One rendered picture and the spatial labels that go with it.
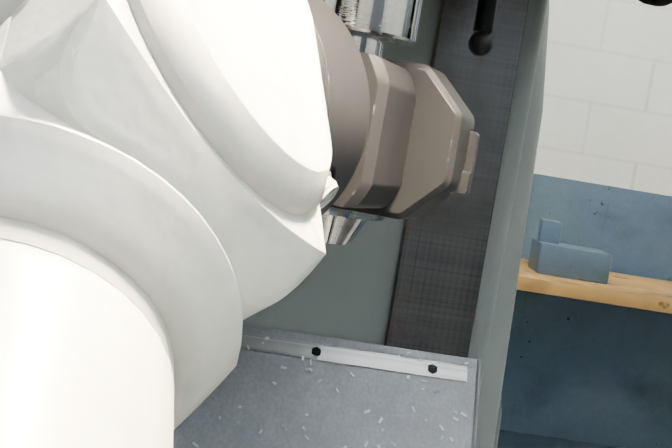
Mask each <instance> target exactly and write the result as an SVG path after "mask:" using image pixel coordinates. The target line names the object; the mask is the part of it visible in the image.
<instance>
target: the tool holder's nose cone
mask: <svg viewBox="0 0 672 448"><path fill-rule="evenodd" d="M321 218H322V226H323V234H324V242H325V243H329V244H337V245H349V244H350V243H351V241H352V240H353V239H354V237H355V236H356V235H357V233H358V232H359V230H360V229H361V228H362V226H363V225H364V224H365V222H366V221H367V220H362V219H354V218H347V217H340V216H333V215H327V214H323V215H322V216H321Z"/></svg>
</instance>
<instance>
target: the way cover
mask: <svg viewBox="0 0 672 448"><path fill-rule="evenodd" d="M265 337H269V340H265ZM262 341H263V342H264V344H262ZM247 345H249V348H250V350H248V348H247ZM409 351H410V352H411V353H409V354H406V353H407V352H409ZM398 354H400V357H398ZM302 356H304V360H302ZM314 356H318V359H314ZM310 359H311V363H312V365H310ZM419 359H423V360H424V362H419ZM432 361H435V362H434V363H432ZM466 362H469V364H466V365H465V364H464V363H466ZM430 364H431V365H433V366H435V368H433V367H431V366H429V365H430ZM281 366H284V367H287V369H283V368H281ZM305 368H307V369H309V368H311V369H312V370H313V371H312V372H311V371H310V370H309V371H305ZM480 370H481V360H480V359H471V358H464V357H458V356H451V355H444V354H438V353H431V352H424V351H418V350H411V349H404V348H398V347H391V346H384V345H378V344H371V343H364V342H358V341H351V340H344V339H338V338H331V337H324V336H318V335H311V334H304V333H298V332H291V331H284V330H278V329H271V328H264V327H258V326H251V325H244V324H243V325H242V341H241V348H240V352H239V356H238V361H237V365H236V367H235V368H234V369H233V370H232V371H231V372H230V373H229V374H228V375H227V377H226V378H225V379H224V380H223V381H222V382H221V383H220V384H219V385H218V386H217V387H216V389H215V390H214V391H213V392H212V393H211V394H210V395H209V396H208V397H207V398H206V399H205V400H204V401H203V402H202V403H201V404H200V405H199V406H198V407H197V408H196V409H195V410H194V411H193V412H192V413H191V414H190V415H189V416H188V417H187V418H186V419H185V420H184V421H183V422H182V423H181V424H180V425H179V426H178V427H177V428H176V429H175V430H174V431H173V448H197V447H196V446H194V445H193V444H192V443H193V442H195V443H196V444H197V445H198V446H199V447H198V448H343V447H344V446H345V445H346V446H347V448H378V447H377V445H378V444H379V445H380V447H381V448H476V434H477V418H478V402H479V386H480ZM350 372H352V373H353V374H354V377H352V376H351V374H350ZM407 375H409V376H410V377H409V379H407V378H406V377H407ZM320 379H322V381H321V382H318V381H317V380H320ZM422 380H426V381H427V382H424V381H422ZM273 381H274V382H276V383H277V384H276V385H274V384H273V383H272V382H273ZM365 381H367V383H366V382H365ZM368 384H371V386H368ZM336 388H337V389H338V391H339V392H338V393H337V391H336ZM420 389H424V390H420ZM439 389H440V392H438V393H434V391H436V390H439ZM239 405H241V406H242V407H241V409H239V408H238V407H239ZM412 406H414V408H415V411H416V412H413V410H412ZM369 409H370V412H369V413H366V414H365V413H364V411H366V410H369ZM453 409H455V410H456V411H458V413H457V414H456V413H454V412H453V411H452V410H453ZM461 412H463V413H465V414H466V415H467V417H464V416H463V415H461V414H460V413H461ZM306 414H308V416H305V415H306ZM219 416H221V419H219ZM381 417H382V418H383V420H382V421H381V423H380V424H379V423H378V421H379V420H380V418H381ZM453 417H455V418H457V419H459V420H458V421H456V420H454V419H453ZM425 419H427V420H428V421H427V422H426V421H425ZM237 421H240V422H239V424H237ZM440 424H441V425H442V427H443V428H444V430H443V431H442V430H441V428H440V427H439V425H440ZM282 425H284V426H285V427H286V428H287V429H288V430H287V431H285V430H284V429H283V428H282V427H281V426H282ZM303 426H304V427H305V429H306V431H304V429H303V428H302V427H303ZM382 428H384V431H381V429H382ZM261 429H262V432H261V433H260V431H261ZM304 435H306V436H307V437H308V438H309V440H308V439H307V438H306V437H305V436H304ZM442 435H443V436H444V437H443V439H442V440H441V439H440V438H441V436H442ZM450 437H452V439H453V440H454V441H452V442H451V441H450V439H449V438H450ZM366 441H369V442H368V444H367V447H364V446H365V443H366ZM391 441H392V442H394V443H395V444H397V446H396V447H395V446H394V445H392V444H391Z"/></svg>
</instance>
